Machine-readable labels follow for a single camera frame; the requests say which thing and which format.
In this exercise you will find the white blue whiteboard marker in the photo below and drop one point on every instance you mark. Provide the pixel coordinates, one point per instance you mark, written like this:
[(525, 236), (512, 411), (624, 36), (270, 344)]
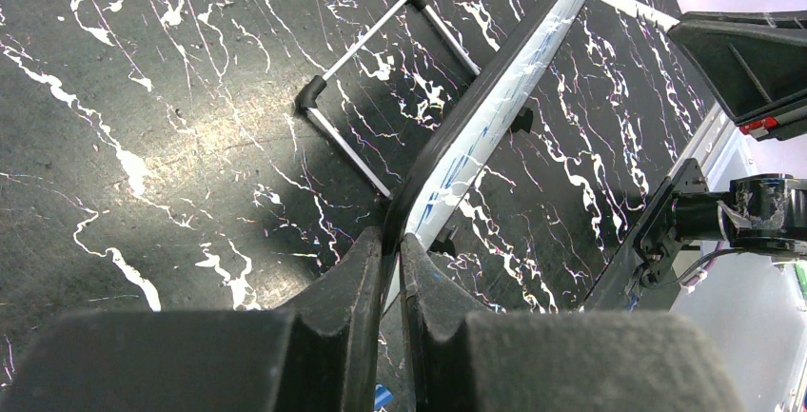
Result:
[(638, 10)]

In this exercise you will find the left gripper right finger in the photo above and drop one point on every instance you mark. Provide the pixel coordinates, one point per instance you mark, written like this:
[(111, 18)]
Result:
[(462, 356)]

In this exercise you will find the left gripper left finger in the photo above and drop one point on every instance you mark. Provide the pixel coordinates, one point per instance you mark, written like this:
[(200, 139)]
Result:
[(316, 352)]

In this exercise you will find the blue marker cap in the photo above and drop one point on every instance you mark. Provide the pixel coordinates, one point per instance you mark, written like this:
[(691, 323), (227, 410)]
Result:
[(382, 397)]

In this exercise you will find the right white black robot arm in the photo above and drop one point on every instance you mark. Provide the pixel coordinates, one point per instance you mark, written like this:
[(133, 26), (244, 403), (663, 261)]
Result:
[(763, 214)]

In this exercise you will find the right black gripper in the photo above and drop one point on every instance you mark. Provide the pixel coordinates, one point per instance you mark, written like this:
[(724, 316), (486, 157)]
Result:
[(755, 65)]

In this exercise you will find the white whiteboard black frame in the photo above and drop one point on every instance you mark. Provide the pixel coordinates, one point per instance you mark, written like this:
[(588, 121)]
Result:
[(454, 156)]

